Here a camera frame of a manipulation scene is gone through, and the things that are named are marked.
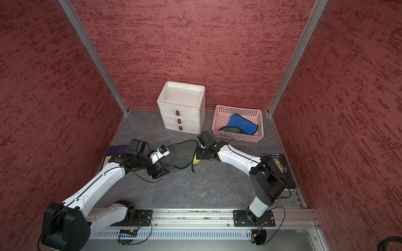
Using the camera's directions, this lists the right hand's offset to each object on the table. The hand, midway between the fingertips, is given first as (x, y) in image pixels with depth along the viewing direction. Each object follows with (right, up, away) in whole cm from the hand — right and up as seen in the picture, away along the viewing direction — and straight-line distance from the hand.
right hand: (198, 156), depth 88 cm
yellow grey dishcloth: (-10, +1, +1) cm, 10 cm away
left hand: (-18, -4, -7) cm, 20 cm away
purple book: (-53, +2, +10) cm, 54 cm away
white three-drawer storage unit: (-10, +29, +2) cm, 30 cm away
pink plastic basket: (+17, +25, +28) cm, 41 cm away
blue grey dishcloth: (+28, +19, +24) cm, 41 cm away
